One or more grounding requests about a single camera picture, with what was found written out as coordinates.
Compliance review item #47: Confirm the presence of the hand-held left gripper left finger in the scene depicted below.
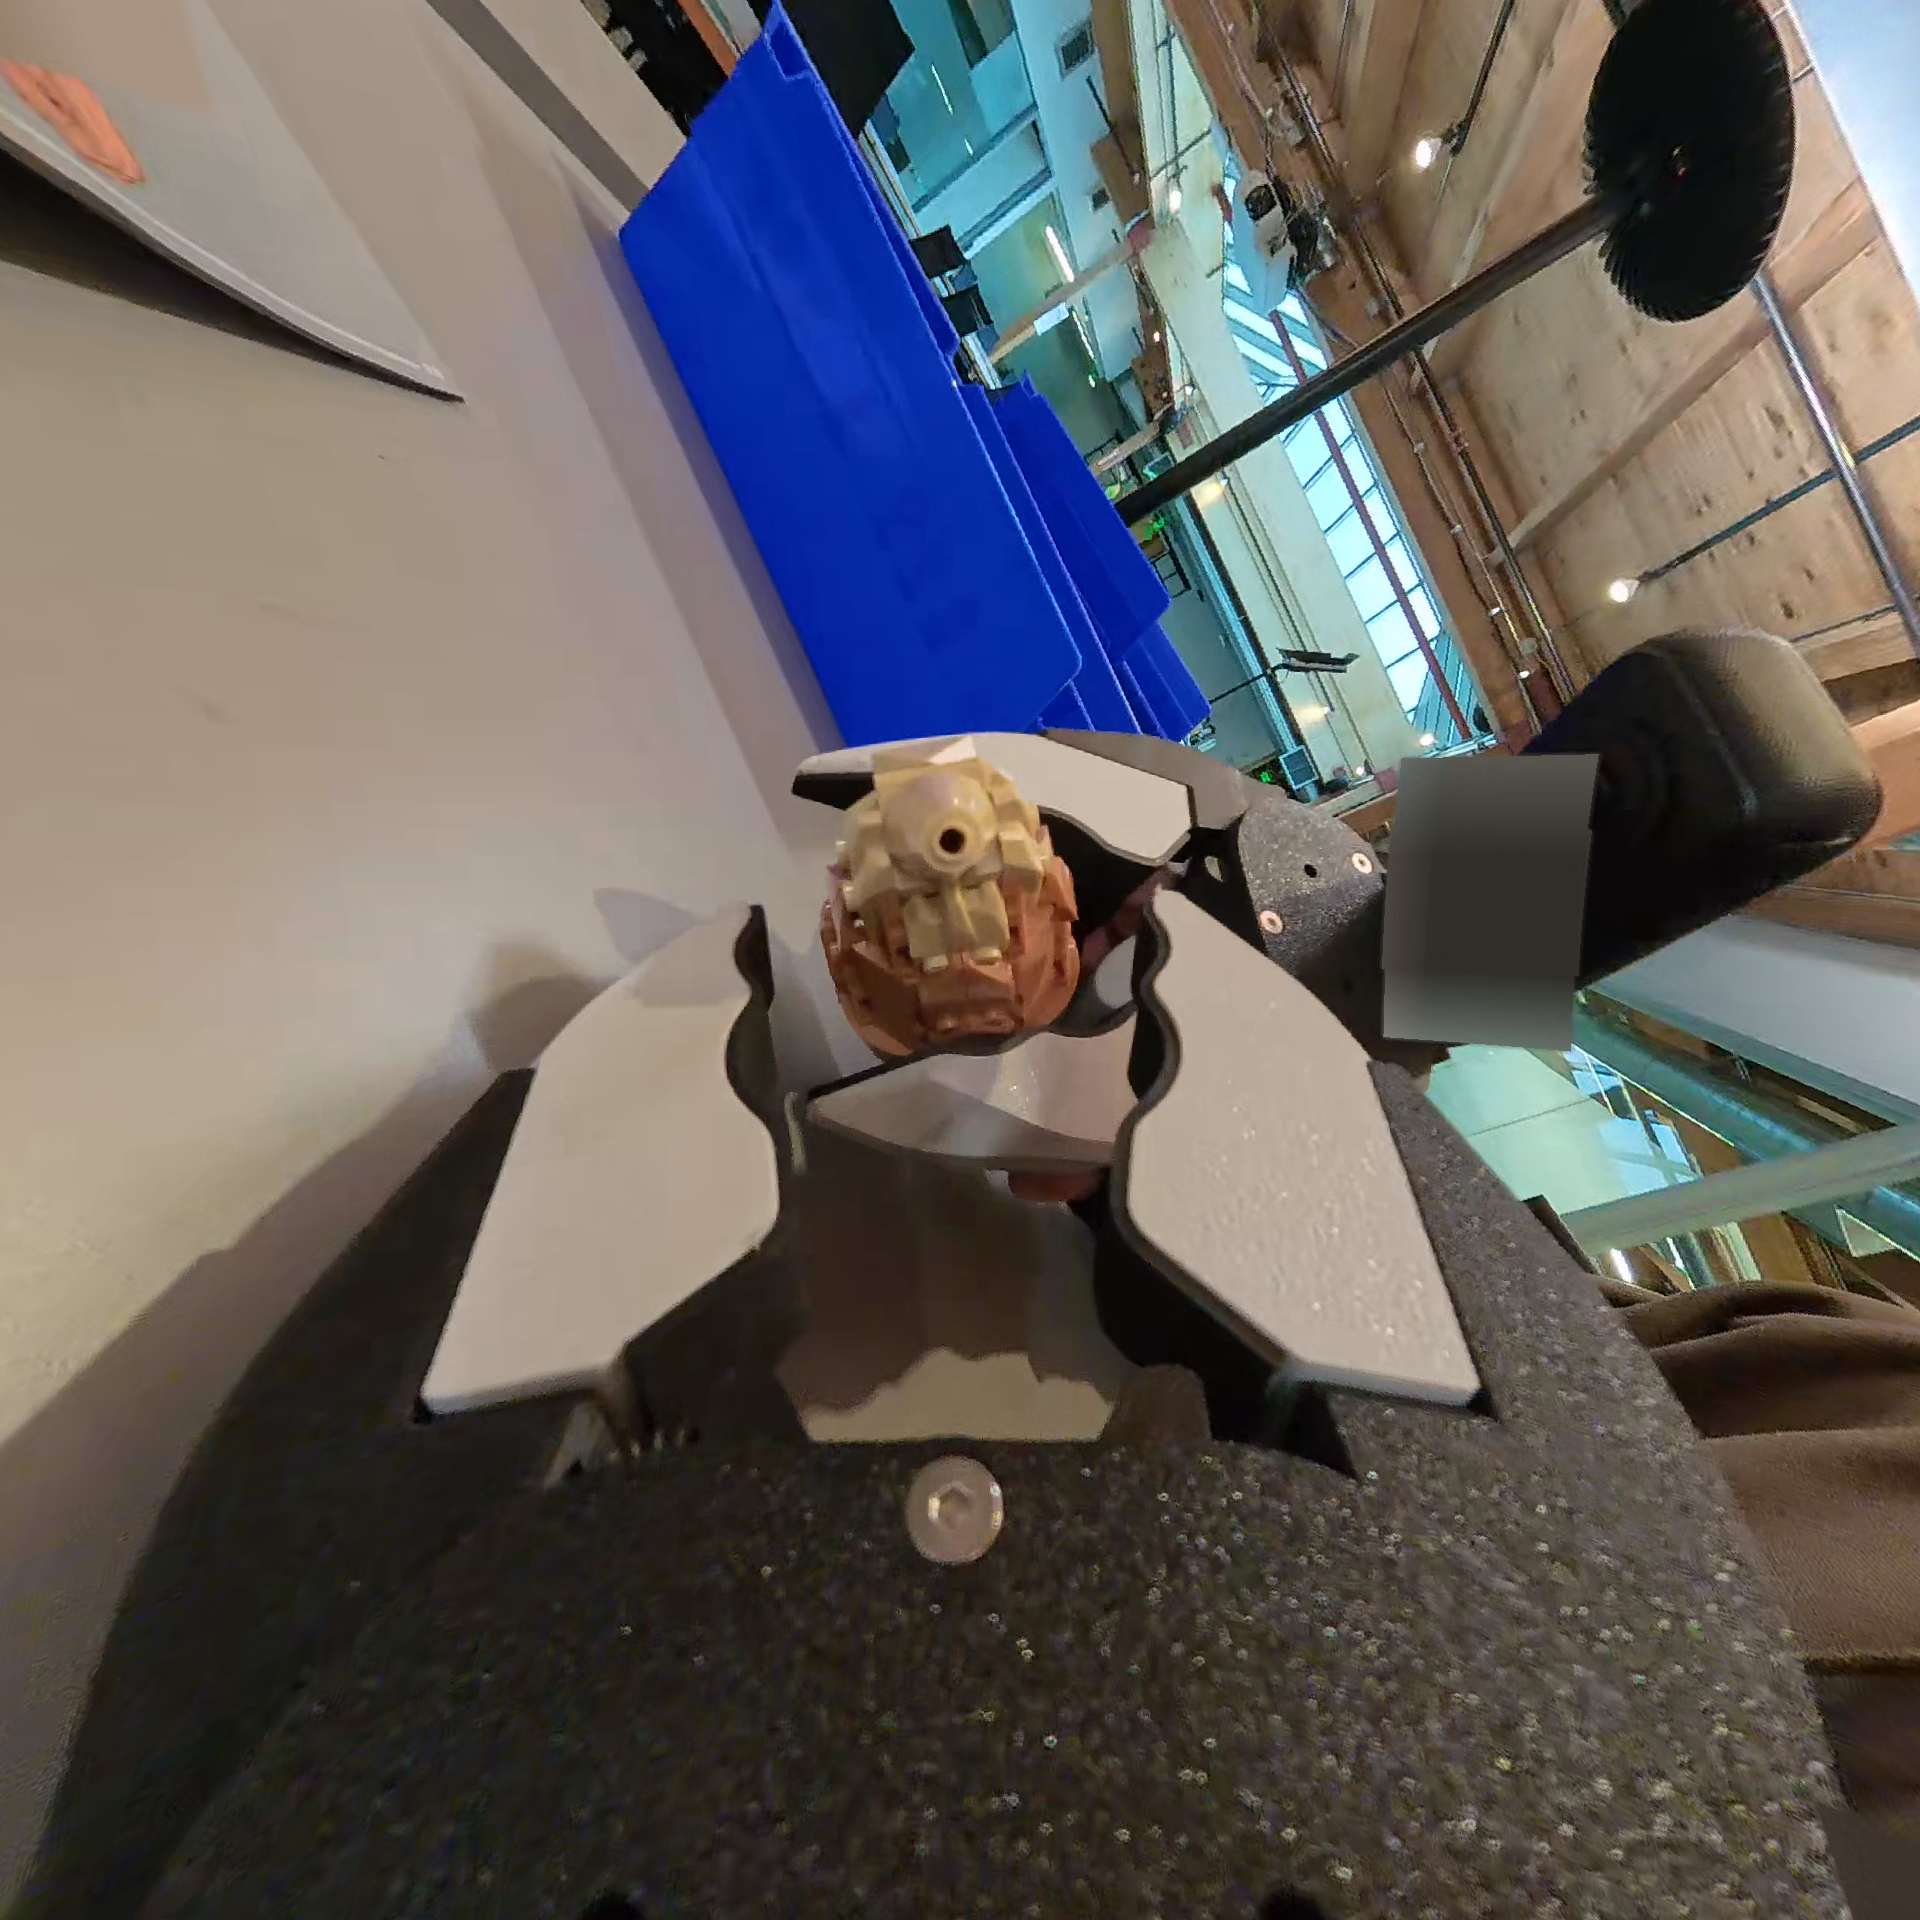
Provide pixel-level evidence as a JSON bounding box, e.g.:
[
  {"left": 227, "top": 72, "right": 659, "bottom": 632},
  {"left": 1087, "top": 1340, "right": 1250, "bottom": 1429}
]
[{"left": 421, "top": 902, "right": 800, "bottom": 1416}]

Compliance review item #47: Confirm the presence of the grey instruction booklet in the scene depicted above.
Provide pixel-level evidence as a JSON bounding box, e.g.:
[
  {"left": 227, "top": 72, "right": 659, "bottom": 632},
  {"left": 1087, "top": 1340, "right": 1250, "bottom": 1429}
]
[{"left": 0, "top": 58, "right": 464, "bottom": 405}]

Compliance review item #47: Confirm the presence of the black hanging panel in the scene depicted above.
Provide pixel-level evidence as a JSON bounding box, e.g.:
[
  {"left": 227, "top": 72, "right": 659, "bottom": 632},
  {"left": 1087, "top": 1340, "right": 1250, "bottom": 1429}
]
[{"left": 780, "top": 0, "right": 917, "bottom": 136}]

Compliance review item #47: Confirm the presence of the grey desk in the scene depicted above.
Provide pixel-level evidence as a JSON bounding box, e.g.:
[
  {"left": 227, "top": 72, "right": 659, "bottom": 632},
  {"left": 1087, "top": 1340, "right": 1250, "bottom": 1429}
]
[{"left": 0, "top": 0, "right": 933, "bottom": 1847}]

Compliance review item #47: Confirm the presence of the blue plastic bin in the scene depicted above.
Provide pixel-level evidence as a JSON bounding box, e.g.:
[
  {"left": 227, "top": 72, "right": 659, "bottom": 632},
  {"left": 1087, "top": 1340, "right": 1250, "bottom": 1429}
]
[
  {"left": 620, "top": 6, "right": 1086, "bottom": 751},
  {"left": 960, "top": 374, "right": 1213, "bottom": 746}
]

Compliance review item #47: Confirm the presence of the orange brick claw model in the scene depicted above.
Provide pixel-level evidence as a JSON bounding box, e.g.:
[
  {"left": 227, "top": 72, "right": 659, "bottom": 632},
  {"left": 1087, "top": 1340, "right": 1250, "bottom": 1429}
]
[{"left": 816, "top": 743, "right": 1086, "bottom": 1056}]

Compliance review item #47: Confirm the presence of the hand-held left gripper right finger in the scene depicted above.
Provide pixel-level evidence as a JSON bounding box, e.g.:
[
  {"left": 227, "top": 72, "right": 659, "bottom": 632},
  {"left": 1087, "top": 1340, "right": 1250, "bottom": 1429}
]
[{"left": 1106, "top": 892, "right": 1485, "bottom": 1407}]

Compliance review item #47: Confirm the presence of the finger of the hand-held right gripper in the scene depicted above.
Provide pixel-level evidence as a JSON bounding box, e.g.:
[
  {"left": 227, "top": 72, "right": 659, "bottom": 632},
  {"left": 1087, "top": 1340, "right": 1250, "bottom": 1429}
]
[
  {"left": 790, "top": 728, "right": 1202, "bottom": 869},
  {"left": 802, "top": 1030, "right": 1143, "bottom": 1175}
]

